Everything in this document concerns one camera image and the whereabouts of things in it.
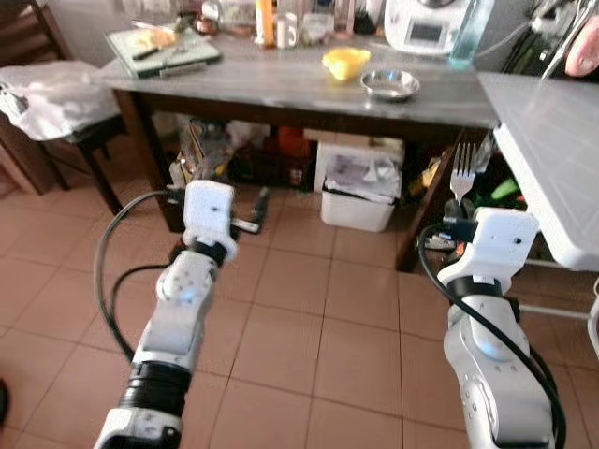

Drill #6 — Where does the silver fork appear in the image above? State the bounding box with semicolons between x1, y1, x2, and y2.
450;142;476;221

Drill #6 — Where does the black crate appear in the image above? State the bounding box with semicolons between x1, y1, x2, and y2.
229;131;315;190

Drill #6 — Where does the white plastic bin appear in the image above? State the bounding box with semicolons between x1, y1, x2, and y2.
318;142;405;233

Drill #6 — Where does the white folding table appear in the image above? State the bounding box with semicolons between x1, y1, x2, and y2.
477;70;599;356

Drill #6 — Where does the dark wooden table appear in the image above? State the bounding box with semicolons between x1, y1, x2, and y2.
94;42;502;274

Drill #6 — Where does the round steel plate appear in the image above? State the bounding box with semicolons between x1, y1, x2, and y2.
361;69;421;102

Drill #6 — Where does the yellow plastic bowl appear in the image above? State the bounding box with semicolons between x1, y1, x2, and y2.
322;47;372;82

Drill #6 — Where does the green serving tray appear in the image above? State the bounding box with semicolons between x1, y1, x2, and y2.
105;28;224;80

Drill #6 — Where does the blue plastic water bottle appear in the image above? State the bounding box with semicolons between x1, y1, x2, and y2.
448;0;495;71

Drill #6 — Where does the orange bottle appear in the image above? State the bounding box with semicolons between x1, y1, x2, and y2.
255;0;276;50

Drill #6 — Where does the small clear lidded container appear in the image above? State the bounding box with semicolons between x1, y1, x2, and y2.
299;11;334;46

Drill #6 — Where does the white kitchen cooking machine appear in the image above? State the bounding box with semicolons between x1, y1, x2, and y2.
384;0;469;55

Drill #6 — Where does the bread slice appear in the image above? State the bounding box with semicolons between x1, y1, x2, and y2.
126;28;177;52

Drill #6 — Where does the pink rounded object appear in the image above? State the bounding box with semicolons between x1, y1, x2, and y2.
564;14;599;78

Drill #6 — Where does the white plastic bag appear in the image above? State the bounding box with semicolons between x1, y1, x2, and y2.
0;61;123;141

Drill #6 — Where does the dark wooden chair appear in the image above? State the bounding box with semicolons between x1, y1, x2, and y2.
0;0;127;216

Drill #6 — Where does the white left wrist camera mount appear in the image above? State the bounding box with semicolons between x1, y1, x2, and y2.
183;181;238;252

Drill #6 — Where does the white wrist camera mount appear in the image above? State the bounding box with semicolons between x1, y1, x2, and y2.
440;208;541;294
183;181;238;252

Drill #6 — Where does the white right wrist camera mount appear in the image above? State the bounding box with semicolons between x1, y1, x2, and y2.
440;208;541;294

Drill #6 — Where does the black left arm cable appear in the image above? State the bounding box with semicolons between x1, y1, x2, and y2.
109;264;171;361
93;189;188;361

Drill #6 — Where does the black handled knife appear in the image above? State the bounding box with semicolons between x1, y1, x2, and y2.
131;45;177;63

